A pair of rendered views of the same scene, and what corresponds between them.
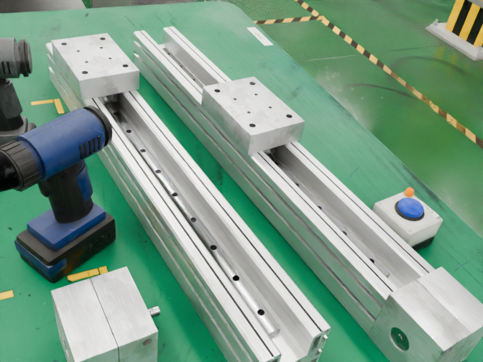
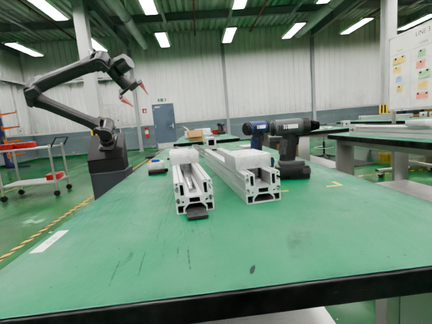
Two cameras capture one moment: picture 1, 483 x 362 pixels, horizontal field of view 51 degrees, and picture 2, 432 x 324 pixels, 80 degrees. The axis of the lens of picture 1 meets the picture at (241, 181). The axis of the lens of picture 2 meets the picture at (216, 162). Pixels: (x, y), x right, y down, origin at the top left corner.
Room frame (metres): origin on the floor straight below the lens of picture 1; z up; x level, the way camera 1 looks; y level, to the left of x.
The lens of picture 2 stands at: (1.63, 0.61, 1.01)
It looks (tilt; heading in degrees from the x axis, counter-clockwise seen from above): 9 degrees down; 208
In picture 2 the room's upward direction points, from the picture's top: 5 degrees counter-clockwise
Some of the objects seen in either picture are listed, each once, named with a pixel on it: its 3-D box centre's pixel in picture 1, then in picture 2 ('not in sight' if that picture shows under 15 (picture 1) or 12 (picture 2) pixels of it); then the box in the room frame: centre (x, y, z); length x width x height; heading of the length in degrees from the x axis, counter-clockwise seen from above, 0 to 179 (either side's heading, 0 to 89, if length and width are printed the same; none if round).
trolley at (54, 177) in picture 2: not in sight; (36, 167); (-0.88, -4.35, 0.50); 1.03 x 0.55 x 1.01; 126
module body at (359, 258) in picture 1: (246, 141); (184, 171); (0.77, 0.00, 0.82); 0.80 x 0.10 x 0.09; 38
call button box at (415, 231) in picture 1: (399, 225); (157, 166); (0.62, -0.27, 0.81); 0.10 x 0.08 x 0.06; 128
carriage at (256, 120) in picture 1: (249, 119); (183, 159); (0.77, 0.00, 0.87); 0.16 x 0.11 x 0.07; 38
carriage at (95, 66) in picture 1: (95, 70); (245, 162); (0.85, 0.31, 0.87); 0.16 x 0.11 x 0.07; 38
